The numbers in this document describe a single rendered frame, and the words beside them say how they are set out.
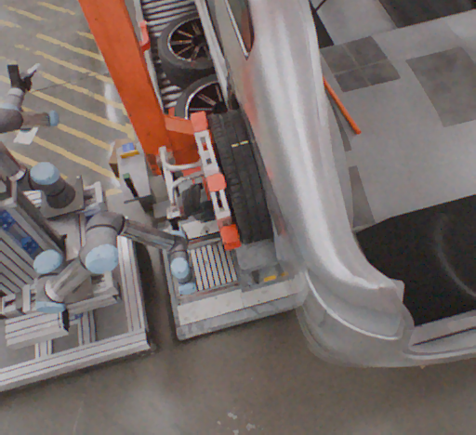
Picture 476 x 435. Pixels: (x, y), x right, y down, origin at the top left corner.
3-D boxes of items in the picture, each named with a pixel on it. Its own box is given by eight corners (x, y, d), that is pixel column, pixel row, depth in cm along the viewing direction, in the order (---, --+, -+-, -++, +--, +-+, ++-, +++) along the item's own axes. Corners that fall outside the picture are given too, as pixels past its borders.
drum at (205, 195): (226, 201, 247) (222, 185, 235) (185, 212, 246) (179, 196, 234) (220, 178, 254) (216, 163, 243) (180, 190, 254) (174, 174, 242)
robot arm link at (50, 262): (72, 257, 223) (59, 243, 211) (71, 284, 215) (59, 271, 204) (46, 263, 223) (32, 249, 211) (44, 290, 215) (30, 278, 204)
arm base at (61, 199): (47, 212, 250) (39, 201, 242) (46, 189, 259) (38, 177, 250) (76, 204, 251) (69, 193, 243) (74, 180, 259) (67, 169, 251)
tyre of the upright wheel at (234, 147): (298, 243, 216) (260, 95, 210) (246, 257, 215) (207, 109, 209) (277, 224, 281) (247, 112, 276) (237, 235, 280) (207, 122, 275)
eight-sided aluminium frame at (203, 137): (240, 254, 252) (226, 196, 207) (227, 257, 252) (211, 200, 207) (217, 172, 282) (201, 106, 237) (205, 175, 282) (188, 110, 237)
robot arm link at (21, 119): (6, 105, 199) (59, 106, 247) (-20, 107, 200) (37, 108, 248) (10, 133, 201) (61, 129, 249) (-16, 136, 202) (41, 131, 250)
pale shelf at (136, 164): (152, 197, 297) (150, 194, 295) (124, 204, 297) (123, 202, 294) (142, 144, 321) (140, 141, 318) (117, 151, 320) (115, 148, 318)
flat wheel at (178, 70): (148, 61, 387) (139, 37, 367) (216, 22, 404) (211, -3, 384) (194, 107, 355) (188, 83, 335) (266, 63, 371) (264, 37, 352)
